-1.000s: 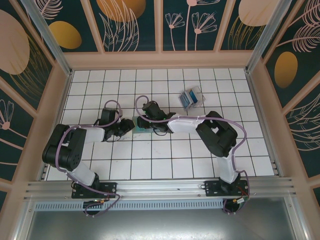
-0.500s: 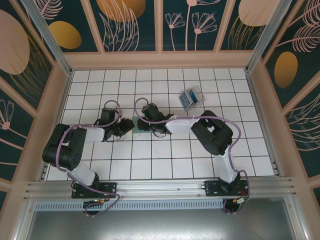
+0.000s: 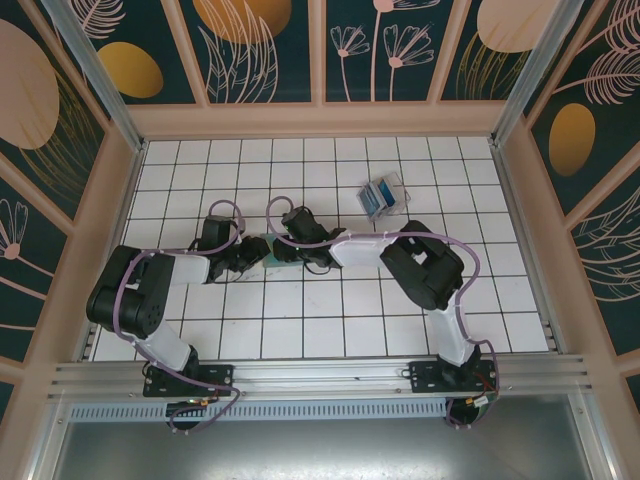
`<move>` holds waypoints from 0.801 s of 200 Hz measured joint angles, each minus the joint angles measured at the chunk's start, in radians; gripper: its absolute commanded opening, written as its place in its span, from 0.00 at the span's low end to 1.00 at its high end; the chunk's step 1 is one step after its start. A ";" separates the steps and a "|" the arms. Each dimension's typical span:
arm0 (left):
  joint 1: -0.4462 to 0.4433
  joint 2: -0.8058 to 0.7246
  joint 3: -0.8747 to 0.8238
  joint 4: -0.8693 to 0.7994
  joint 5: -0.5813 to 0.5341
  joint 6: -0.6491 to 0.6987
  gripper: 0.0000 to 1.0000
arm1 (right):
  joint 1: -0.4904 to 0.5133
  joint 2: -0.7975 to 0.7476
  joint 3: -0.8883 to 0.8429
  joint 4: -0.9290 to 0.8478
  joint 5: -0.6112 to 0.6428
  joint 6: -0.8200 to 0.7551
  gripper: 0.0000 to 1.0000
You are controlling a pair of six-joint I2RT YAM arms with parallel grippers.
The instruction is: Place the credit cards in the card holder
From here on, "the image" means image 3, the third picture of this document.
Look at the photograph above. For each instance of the single flower wall panel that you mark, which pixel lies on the single flower wall panel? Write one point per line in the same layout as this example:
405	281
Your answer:
25	240

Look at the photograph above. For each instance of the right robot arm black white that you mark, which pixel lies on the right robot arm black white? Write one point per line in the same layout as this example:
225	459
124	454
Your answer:
420	270

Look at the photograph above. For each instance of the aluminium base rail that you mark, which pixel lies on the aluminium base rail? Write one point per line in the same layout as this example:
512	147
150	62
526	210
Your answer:
325	380

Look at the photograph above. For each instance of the pink flowers wall panel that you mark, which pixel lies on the pink flowers wall panel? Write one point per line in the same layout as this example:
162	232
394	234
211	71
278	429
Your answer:
375	75

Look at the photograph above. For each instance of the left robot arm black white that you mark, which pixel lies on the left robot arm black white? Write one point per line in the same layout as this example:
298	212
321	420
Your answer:
135	300

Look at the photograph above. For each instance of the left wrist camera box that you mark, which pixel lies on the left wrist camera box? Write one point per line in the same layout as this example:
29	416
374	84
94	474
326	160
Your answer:
218	231

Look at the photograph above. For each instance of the large cream oval wall panel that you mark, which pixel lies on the large cream oval wall panel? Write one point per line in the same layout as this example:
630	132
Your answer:
30	100

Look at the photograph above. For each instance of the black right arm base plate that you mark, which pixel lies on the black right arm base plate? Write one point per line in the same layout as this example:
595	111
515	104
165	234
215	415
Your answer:
425	377

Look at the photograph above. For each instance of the pink fern wall panel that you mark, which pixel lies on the pink fern wall panel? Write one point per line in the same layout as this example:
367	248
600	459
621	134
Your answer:
610	260

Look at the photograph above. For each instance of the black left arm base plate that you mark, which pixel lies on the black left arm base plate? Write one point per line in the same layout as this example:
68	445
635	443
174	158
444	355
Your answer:
220	380

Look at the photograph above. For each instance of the golden oval fern wall panel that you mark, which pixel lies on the golden oval fern wall panel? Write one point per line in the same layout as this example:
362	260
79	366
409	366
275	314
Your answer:
600	100

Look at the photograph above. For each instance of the golden circle leaf wall panel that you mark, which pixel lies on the golden circle leaf wall panel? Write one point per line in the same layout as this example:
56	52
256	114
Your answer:
240	75

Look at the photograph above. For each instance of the clear plastic card box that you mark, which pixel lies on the clear plastic card box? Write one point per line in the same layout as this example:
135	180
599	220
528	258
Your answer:
397	200

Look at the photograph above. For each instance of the aluminium corner post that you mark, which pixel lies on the aluminium corner post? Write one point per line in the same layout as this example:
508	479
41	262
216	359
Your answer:
529	75
111	95

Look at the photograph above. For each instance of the yellow power connector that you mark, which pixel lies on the yellow power connector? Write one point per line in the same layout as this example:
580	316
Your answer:
481	402
207	401

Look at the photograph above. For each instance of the cream circle wall panel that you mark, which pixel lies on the cream circle wall panel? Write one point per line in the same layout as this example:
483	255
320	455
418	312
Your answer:
480	65

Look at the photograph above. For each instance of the grey metal sheet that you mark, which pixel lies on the grey metal sheet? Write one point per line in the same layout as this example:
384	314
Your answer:
325	450

